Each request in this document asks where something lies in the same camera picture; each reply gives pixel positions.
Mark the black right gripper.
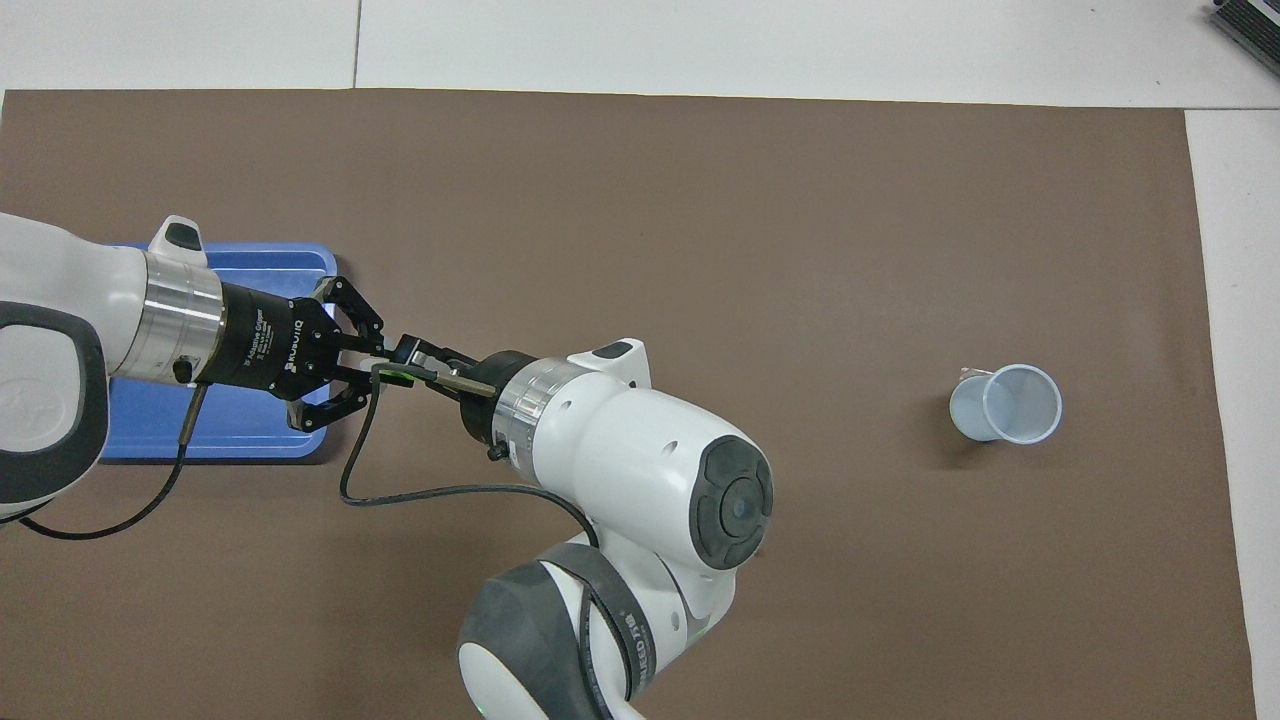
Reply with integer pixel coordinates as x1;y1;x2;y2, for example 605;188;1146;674
396;335;541;451

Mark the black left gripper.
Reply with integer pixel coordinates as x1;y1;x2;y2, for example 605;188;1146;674
215;277;386;433

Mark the blue plastic tray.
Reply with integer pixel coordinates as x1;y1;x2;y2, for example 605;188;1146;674
100;242;338;461

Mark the brown table mat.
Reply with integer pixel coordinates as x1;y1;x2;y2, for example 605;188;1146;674
0;88;1257;720

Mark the translucent light blue cup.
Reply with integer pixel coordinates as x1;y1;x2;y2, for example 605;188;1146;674
949;363;1063;446

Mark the dark striped device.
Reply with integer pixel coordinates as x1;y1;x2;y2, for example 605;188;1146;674
1208;0;1280;76

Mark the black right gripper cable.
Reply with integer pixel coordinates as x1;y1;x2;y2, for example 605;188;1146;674
340;365;641;701

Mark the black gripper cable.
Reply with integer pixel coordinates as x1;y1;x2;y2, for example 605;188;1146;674
340;365;641;701
20;385;211;541

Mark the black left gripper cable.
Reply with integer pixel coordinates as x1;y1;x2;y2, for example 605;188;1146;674
20;385;211;541

